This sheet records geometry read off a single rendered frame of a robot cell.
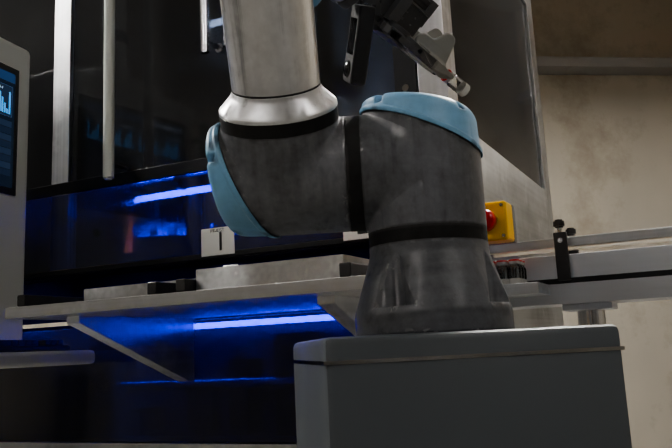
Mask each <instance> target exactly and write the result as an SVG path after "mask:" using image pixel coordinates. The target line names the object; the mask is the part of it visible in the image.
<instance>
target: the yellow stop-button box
mask: <svg viewBox="0 0 672 448"><path fill-rule="evenodd" d="M485 209H487V210H490V211H491V212H493V213H494V214H495V216H496V219H497V223H496V226H495V227H494V229H492V230H491V231H489V232H487V233H488V243H489V246H492V245H502V244H512V243H517V234H516V223H515V213H514V206H513V205H511V204H509V203H507V202H506V201H495V202H487V203H485Z"/></svg>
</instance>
